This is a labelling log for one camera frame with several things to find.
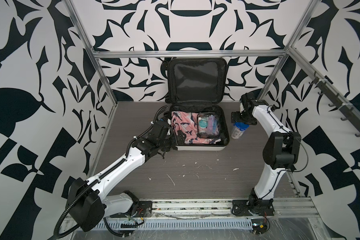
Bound blue lid plastic jar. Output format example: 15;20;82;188
231;122;249;139

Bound pink patterned shorts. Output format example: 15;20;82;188
171;111;222;145

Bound clear toiletry pouch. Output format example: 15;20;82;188
197;112;220;139

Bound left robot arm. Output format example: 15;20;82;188
52;106;176;240

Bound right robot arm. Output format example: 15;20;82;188
231;93;301;216

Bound black open suitcase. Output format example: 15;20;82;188
166;58;230;151

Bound aluminium cage frame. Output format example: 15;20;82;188
69;1;360;201

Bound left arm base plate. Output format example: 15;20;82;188
132;201;153;218

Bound white slotted cable duct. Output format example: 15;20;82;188
108;219;253;231

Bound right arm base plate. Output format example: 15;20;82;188
231;199;275;217

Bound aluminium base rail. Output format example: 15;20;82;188
140;198;320;219

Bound wall hook rack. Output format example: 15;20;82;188
308;72;360;138

